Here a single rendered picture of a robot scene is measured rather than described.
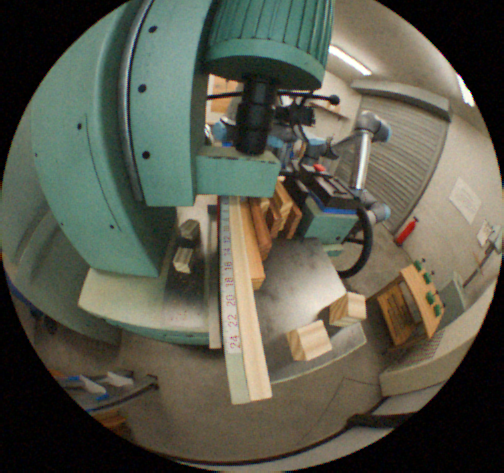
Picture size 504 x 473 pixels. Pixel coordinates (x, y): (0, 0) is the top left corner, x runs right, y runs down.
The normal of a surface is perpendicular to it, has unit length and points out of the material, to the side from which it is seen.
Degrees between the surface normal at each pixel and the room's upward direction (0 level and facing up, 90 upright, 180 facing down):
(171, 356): 0
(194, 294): 0
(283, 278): 0
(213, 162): 90
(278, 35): 90
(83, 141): 90
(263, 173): 90
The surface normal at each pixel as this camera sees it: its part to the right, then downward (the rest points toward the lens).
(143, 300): 0.15, -0.75
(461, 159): -0.97, -0.01
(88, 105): 0.14, 0.67
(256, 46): -0.18, 0.63
